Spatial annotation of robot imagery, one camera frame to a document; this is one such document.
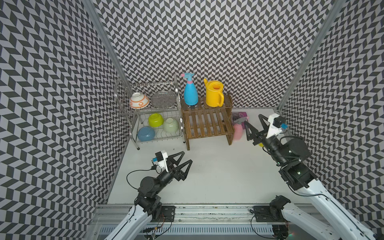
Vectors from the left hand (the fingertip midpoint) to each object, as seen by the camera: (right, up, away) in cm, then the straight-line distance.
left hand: (188, 158), depth 68 cm
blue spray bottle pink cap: (+1, +31, +14) cm, 34 cm away
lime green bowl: (-24, +18, +31) cm, 43 cm away
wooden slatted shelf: (+6, +18, +26) cm, 32 cm away
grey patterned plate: (-16, +29, +16) cm, 37 cm away
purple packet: (+32, +21, +41) cm, 56 cm away
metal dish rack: (-21, +23, +14) cm, 35 cm away
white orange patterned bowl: (-28, +28, +12) cm, 41 cm away
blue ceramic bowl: (-28, +9, +23) cm, 37 cm away
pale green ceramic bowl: (-14, +14, +28) cm, 35 cm away
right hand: (+27, +17, -5) cm, 33 cm away
